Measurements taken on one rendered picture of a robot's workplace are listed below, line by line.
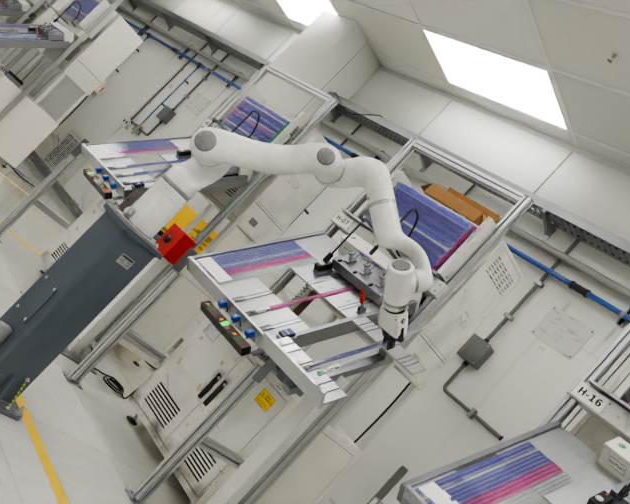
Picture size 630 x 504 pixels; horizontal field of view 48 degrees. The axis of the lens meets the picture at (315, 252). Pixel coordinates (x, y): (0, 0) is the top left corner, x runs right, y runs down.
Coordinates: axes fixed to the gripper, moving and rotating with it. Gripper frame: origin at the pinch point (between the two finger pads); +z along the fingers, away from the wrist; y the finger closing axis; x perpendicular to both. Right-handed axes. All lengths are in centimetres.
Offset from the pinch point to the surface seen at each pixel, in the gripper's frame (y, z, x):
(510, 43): 154, -26, -229
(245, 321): 52, 17, 25
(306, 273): 71, 22, -18
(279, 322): 45, 18, 13
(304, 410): 10.4, 27.5, 25.5
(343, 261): 65, 17, -33
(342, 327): 32.5, 20.2, -7.6
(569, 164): 114, 50, -268
